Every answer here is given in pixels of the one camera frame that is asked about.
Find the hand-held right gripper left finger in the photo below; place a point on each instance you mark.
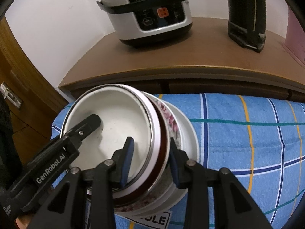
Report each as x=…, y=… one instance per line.
x=127, y=162

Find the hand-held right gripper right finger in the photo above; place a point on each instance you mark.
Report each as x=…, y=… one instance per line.
x=173, y=169

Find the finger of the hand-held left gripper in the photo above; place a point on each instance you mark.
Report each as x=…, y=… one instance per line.
x=88, y=126

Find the white enamel bowl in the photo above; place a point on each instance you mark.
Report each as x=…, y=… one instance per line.
x=114, y=121

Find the grey round plate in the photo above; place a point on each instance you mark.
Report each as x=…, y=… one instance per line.
x=188, y=136

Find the white plate pink floral rim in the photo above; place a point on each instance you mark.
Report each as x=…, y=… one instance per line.
x=172, y=124

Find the white cloth label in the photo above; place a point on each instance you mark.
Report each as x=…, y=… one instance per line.
x=152, y=220

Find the blue plaid cloth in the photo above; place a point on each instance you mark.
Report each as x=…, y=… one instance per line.
x=238, y=152

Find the brown wooden door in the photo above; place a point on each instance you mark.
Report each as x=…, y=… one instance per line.
x=28, y=76

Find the brown wooden cabinet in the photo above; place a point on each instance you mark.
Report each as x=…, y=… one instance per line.
x=166, y=62

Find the white black rice cooker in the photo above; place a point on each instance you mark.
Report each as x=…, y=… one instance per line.
x=124, y=21

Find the black thermos flask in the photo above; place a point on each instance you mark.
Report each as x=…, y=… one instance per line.
x=247, y=12

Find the pink electric kettle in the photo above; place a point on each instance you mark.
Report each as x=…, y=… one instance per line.
x=297, y=33

